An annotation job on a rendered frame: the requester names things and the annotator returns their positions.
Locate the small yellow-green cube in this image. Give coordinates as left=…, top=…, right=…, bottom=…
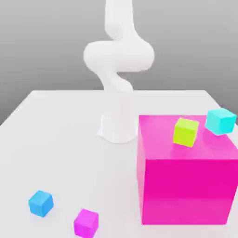
left=172, top=117, right=200, bottom=148

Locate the small cyan cube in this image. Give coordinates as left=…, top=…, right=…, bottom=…
left=205, top=107, right=238, bottom=136

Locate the small magenta cube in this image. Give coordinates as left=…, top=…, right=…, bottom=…
left=73, top=208, right=99, bottom=238

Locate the small blue cube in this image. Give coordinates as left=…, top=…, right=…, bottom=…
left=28, top=190, right=54, bottom=218

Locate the large pink box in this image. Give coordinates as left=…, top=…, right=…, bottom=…
left=136, top=114, right=238, bottom=225

